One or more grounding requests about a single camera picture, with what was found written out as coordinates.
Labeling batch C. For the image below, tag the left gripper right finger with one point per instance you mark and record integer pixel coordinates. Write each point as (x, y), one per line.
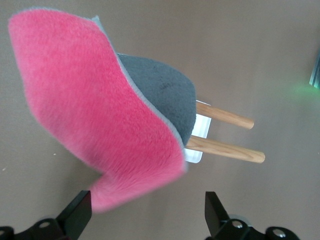
(217, 220)

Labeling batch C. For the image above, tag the pink towel with grey back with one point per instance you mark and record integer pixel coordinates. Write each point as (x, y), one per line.
(87, 100)

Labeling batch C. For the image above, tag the white rack with wooden bars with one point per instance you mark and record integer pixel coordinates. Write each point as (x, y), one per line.
(225, 150)

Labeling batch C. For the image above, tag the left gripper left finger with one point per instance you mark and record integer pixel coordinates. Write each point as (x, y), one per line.
(75, 220)

